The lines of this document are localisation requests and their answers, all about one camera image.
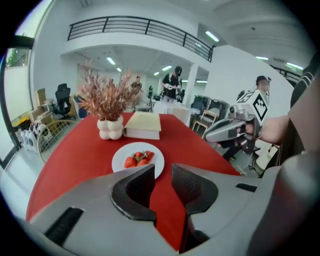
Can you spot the white round plate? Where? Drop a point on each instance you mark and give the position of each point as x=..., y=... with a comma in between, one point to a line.
x=119, y=160

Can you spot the white bubble vase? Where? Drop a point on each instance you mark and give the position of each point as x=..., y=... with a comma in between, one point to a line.
x=110, y=130

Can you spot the cream hardcover book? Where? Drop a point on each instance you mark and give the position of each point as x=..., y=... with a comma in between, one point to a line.
x=143, y=121

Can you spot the light wooden chair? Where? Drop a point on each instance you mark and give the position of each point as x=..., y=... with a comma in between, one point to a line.
x=206, y=120

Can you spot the person's right hand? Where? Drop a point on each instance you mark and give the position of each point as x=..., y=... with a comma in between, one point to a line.
x=250, y=128

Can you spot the rectangular ceiling panel light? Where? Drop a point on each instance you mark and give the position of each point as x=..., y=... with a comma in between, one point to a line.
x=166, y=68
x=212, y=36
x=261, y=58
x=110, y=60

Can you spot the large glass window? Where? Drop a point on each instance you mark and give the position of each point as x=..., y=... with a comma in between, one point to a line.
x=17, y=82

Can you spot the white rounded device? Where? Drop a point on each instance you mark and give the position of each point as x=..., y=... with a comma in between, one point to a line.
x=31, y=139
x=44, y=132
x=23, y=138

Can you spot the cardboard box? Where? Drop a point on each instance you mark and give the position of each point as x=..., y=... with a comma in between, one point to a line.
x=40, y=97
x=37, y=116

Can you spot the white clothed table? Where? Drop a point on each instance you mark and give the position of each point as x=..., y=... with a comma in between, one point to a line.
x=170, y=110

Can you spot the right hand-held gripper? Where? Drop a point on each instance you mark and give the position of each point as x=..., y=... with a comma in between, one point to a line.
x=252, y=102

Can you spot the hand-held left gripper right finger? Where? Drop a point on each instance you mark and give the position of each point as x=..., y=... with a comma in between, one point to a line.
x=225, y=200

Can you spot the person's black shirt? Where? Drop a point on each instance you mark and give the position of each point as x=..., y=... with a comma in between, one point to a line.
x=300, y=85

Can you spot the person's right forearm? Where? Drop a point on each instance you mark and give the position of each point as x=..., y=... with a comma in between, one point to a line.
x=275, y=130

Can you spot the black mezzanine railing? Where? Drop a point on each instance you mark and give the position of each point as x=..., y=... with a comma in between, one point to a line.
x=150, y=26

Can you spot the black balcony railing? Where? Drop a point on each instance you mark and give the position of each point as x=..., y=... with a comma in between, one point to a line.
x=287, y=72

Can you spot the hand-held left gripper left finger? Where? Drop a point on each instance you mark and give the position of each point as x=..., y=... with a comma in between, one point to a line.
x=100, y=225

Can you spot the black office chair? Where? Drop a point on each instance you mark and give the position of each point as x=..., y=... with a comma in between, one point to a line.
x=62, y=98

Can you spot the blue chair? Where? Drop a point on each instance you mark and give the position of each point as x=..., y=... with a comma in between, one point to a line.
x=81, y=108

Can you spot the red tablecloth table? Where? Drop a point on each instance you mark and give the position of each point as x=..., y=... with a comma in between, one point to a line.
x=82, y=155

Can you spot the dried reddish plant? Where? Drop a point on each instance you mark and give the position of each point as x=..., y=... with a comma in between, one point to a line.
x=107, y=100

